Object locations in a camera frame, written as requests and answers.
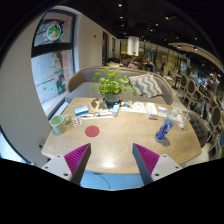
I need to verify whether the small light blue carton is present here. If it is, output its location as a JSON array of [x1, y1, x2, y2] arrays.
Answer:
[[111, 103, 121, 117]]

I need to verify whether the small patterned card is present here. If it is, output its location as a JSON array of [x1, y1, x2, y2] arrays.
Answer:
[[72, 116, 84, 128]]

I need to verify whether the grey zigzag cushion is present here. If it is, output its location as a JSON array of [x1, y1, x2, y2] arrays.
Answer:
[[128, 73, 164, 99]]

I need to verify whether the pale green mug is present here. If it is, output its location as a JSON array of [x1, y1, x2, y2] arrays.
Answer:
[[49, 114, 73, 136]]

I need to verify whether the window with festive stickers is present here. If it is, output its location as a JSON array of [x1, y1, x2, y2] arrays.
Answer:
[[30, 9, 77, 118]]

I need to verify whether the grey tufted chair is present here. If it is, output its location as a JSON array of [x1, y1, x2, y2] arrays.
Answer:
[[183, 110, 210, 149]]

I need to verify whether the blue and white box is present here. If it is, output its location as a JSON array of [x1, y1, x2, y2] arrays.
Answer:
[[73, 105, 90, 117]]

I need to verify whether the clear drinking glass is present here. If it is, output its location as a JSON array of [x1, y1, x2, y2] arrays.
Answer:
[[178, 111, 191, 131]]

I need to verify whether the row of round-backed chairs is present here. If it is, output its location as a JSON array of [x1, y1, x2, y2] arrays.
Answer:
[[176, 71, 224, 144]]

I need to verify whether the white pen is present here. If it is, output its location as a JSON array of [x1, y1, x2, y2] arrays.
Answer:
[[80, 114, 115, 120]]

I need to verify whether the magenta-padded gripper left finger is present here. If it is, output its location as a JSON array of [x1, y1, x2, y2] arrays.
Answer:
[[41, 142, 92, 186]]

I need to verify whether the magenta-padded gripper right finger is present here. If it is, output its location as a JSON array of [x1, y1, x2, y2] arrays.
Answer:
[[131, 142, 184, 186]]

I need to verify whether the flat round red coaster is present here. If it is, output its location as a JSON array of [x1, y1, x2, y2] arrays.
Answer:
[[84, 124, 101, 138]]

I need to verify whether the person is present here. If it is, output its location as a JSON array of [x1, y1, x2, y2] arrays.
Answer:
[[120, 55, 134, 69], [142, 55, 156, 73]]

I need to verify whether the grey curved sofa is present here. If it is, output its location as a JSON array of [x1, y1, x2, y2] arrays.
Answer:
[[64, 65, 176, 106]]

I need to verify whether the clear bottle with blue label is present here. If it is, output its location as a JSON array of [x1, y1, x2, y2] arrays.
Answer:
[[154, 106, 180, 143]]

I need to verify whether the green potted plant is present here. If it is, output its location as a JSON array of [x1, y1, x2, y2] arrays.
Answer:
[[91, 67, 138, 104]]

